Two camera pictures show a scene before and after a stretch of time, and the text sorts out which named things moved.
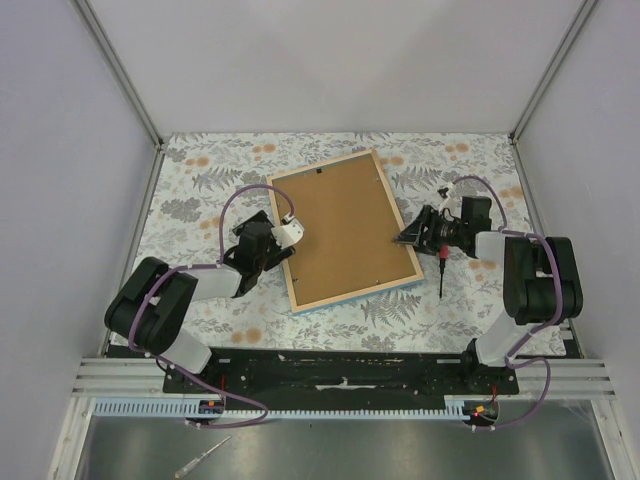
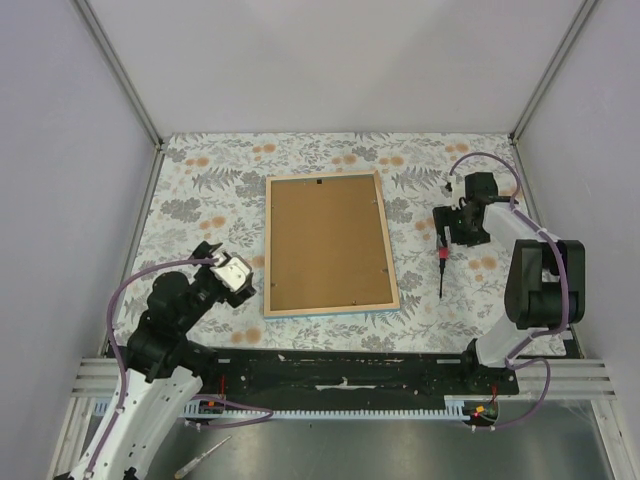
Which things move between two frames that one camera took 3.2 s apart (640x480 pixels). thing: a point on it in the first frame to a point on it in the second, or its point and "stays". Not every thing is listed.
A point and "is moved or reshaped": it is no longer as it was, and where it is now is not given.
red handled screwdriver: (444, 252) stays
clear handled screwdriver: (187, 466) stays
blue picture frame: (349, 221) is moved or reshaped
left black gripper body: (273, 256) to (207, 281)
